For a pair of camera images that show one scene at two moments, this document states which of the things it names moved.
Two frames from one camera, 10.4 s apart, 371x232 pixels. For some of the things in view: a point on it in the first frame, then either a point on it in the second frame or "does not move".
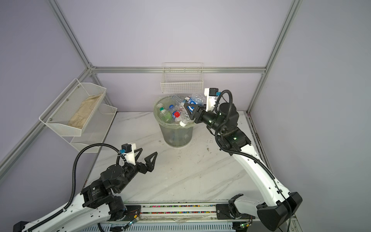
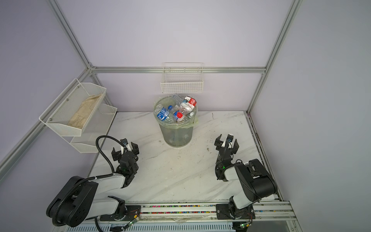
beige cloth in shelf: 81,116 does not move
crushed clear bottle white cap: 177,99 does not move
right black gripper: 198,112 -> 217,143
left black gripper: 149,166 -> 116,156
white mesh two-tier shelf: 78,116 does not move
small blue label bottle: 176,115 does not move
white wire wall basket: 182,78 does not move
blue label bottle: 196,98 -> 163,113
